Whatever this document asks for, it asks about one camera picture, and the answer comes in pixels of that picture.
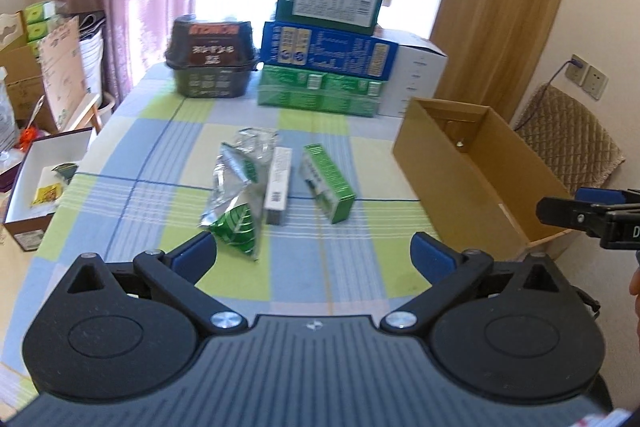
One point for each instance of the white cardboard box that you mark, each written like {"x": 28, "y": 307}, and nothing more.
{"x": 416, "y": 71}

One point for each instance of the green shrink-wrapped box pack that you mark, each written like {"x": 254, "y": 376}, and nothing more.
{"x": 319, "y": 91}

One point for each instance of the blue carton box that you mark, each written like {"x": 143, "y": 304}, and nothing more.
{"x": 327, "y": 50}

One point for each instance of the quilted brown chair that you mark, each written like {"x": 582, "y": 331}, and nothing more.
{"x": 569, "y": 139}

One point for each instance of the silver green foil bag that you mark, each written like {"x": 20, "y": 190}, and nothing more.
{"x": 234, "y": 206}

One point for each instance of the wall power outlet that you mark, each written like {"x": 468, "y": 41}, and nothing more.
{"x": 588, "y": 77}

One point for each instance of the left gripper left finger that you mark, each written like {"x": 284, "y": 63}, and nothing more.
{"x": 172, "y": 276}

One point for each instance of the white medicine box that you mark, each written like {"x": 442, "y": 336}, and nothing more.
{"x": 279, "y": 184}

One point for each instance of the open white gift box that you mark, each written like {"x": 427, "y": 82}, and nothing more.
{"x": 44, "y": 176}

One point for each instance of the clear bag with wire hooks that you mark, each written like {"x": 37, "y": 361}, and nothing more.
{"x": 257, "y": 143}

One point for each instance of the brown cardboard box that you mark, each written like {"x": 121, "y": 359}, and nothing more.
{"x": 477, "y": 180}

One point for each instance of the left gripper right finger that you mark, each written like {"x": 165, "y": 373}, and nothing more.
{"x": 453, "y": 277}

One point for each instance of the pink printed cardboard box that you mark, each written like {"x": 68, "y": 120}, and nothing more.
{"x": 62, "y": 72}

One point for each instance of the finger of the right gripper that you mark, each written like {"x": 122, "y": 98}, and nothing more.
{"x": 580, "y": 214}
{"x": 607, "y": 196}

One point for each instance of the clear plastic bag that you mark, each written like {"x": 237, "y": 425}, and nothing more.
{"x": 8, "y": 128}

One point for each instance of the checkered tablecloth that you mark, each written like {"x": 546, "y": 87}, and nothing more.
{"x": 167, "y": 167}

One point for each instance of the black instant meal bowl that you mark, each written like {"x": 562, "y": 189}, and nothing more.
{"x": 211, "y": 59}

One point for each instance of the green medicine box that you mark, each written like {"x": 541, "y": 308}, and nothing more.
{"x": 326, "y": 183}

